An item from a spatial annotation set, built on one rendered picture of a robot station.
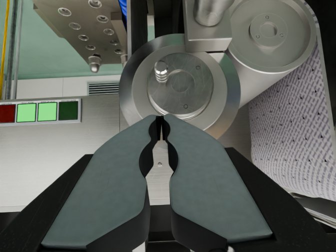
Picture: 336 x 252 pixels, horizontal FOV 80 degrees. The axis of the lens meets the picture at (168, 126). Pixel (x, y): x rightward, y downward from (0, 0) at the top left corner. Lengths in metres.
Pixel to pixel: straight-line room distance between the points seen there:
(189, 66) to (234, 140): 0.39
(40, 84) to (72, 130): 3.05
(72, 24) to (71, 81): 2.92
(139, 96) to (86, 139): 0.39
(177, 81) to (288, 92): 0.21
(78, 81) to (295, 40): 3.23
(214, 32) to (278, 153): 0.24
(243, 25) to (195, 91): 0.12
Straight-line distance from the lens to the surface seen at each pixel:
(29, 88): 3.73
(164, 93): 0.23
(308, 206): 0.49
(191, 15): 0.26
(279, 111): 0.40
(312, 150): 0.33
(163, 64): 0.21
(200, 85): 0.23
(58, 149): 0.65
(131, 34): 0.29
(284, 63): 0.31
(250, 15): 0.32
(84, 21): 0.53
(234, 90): 0.26
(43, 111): 0.68
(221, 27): 0.26
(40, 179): 0.67
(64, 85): 3.48
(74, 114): 0.63
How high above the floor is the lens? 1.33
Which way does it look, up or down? 9 degrees down
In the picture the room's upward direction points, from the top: 177 degrees clockwise
